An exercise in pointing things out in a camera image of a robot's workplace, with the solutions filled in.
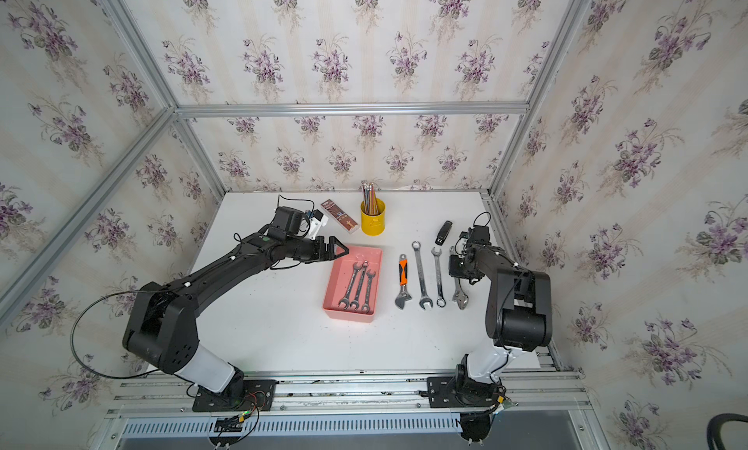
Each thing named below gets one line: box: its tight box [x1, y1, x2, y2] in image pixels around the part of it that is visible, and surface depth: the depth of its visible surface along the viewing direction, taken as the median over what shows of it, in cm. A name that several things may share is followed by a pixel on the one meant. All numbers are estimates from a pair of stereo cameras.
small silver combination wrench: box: [349, 260, 370, 308], surface depth 95 cm
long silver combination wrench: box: [411, 240, 434, 310], surface depth 94 cm
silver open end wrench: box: [362, 269, 376, 314], surface depth 92 cm
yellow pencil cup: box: [360, 198, 386, 237], surface depth 106 cm
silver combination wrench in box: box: [338, 262, 362, 310], surface depth 94 cm
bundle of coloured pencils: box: [361, 180, 379, 216], surface depth 104 cm
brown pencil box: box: [320, 198, 360, 235], surface depth 112 cm
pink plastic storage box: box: [322, 245, 383, 324], surface depth 95 cm
